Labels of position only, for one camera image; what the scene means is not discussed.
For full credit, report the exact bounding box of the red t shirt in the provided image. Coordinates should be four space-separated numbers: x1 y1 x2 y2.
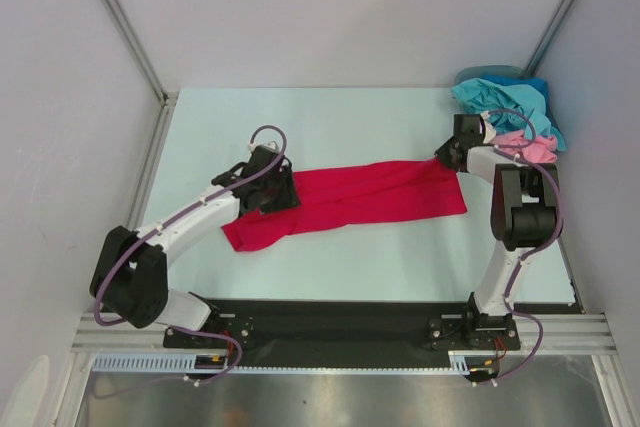
222 159 467 252

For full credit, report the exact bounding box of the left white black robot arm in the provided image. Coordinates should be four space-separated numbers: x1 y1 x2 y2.
89 142 300 347

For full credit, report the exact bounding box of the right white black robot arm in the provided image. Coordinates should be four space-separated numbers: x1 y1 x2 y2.
429 114 564 349

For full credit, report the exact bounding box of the light blue t shirt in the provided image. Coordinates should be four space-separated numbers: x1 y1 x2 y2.
451 77 567 152

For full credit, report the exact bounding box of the grey plastic bin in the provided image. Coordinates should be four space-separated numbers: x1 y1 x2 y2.
454 66 532 118

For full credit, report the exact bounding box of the dark blue t shirt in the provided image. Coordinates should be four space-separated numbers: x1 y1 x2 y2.
482 74 549 99

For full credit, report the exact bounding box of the pink t shirt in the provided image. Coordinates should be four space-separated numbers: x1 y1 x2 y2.
491 130 558 163

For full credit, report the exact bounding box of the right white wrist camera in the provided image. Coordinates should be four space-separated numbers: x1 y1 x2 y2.
480 116 497 144

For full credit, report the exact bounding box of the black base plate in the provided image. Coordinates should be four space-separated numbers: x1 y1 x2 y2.
163 300 521 369

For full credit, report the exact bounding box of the left aluminium frame post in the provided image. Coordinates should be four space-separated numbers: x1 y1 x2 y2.
72 0 179 108

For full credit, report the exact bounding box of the aluminium frame post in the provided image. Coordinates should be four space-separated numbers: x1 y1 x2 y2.
524 0 578 77
72 0 179 108

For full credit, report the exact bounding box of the right aluminium frame post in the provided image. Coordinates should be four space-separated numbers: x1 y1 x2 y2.
524 0 578 77

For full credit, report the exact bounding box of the right light blue cable duct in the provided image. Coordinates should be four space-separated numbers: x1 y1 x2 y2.
448 350 506 375

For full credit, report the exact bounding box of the light blue cable duct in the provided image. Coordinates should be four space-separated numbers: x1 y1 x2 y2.
93 353 227 374
448 350 506 375

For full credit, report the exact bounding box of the left light blue cable duct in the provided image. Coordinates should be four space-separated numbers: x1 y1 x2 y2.
93 353 227 374

